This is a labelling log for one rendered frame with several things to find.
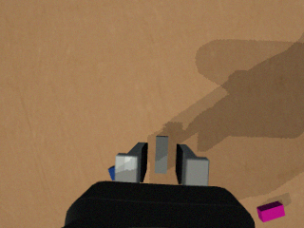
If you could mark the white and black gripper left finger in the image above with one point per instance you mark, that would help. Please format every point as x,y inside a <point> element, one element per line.
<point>132,166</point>

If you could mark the small magenta block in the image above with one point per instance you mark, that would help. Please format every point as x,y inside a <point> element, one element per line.
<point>270,211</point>

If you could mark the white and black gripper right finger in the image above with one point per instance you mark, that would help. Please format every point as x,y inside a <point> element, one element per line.
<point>195,169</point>

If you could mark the grey rod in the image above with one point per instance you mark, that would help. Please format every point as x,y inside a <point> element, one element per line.
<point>161,154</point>

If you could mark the small blue cube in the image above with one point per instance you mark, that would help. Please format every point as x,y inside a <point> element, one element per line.
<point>111,171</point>

